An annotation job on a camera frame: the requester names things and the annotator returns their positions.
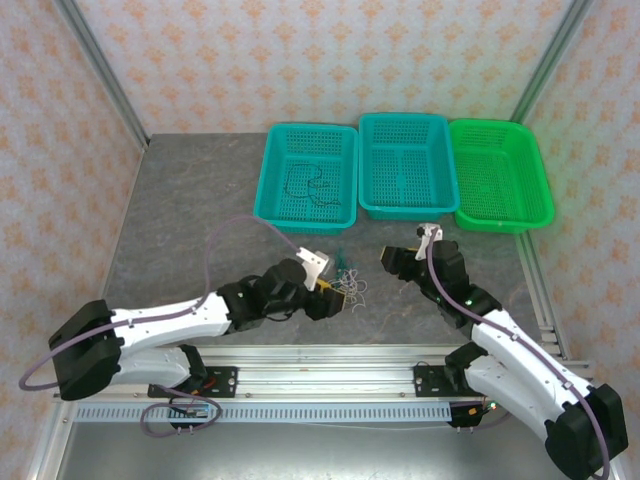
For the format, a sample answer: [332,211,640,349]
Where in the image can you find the thin white cable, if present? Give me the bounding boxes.
[339,284,369,312]
[332,267,370,301]

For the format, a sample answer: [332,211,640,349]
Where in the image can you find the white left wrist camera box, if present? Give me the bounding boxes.
[294,244,335,291]

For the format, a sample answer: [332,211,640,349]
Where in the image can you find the thin black cable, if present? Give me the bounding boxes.
[283,163,344,209]

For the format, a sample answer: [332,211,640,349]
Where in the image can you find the cyan blue plastic basket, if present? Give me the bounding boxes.
[358,112,461,222]

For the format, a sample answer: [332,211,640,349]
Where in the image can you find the aluminium rail frame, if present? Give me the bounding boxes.
[52,234,601,404]

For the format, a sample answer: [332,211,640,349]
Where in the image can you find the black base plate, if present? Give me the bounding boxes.
[148,366,239,399]
[413,364,501,399]

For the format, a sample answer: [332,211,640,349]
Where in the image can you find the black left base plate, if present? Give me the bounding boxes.
[148,366,239,399]

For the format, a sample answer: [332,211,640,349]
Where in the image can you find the bright green plastic basket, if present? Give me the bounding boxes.
[448,118,556,235]

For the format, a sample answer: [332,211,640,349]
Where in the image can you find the aluminium corner post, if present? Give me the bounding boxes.
[509,0,596,122]
[53,0,151,147]

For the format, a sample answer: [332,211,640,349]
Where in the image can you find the white slotted cable duct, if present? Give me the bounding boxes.
[73,403,452,424]

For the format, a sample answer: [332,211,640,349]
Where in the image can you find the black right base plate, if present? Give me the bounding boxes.
[413,364,501,399]

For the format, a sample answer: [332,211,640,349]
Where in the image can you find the teal green plastic basket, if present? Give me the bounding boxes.
[252,122,360,237]

